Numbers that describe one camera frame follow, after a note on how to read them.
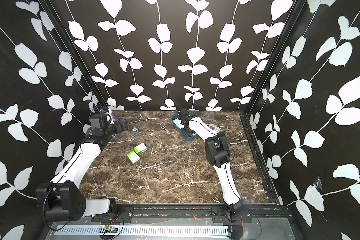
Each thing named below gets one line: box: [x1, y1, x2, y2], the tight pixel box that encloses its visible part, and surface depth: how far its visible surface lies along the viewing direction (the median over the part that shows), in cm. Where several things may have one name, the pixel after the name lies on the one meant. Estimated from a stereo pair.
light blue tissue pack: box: [172, 118, 185, 130], surface depth 109 cm
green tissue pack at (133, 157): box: [126, 150, 140, 165], surface depth 95 cm
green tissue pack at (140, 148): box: [133, 142, 148, 155], surface depth 99 cm
